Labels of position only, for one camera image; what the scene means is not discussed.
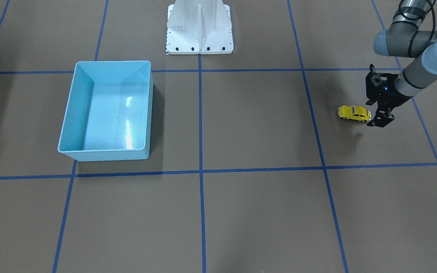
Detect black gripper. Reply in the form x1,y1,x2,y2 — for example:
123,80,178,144
365,64,412,128

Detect light blue plastic bin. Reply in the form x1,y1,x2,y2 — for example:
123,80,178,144
57,60,153,162

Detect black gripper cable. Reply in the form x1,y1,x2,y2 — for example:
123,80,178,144
397,0,437,42

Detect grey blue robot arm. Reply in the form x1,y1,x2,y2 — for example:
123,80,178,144
365,0,437,127

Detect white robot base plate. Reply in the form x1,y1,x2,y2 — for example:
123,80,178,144
165,0,234,55

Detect yellow beetle toy car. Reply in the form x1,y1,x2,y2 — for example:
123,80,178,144
338,105,371,122

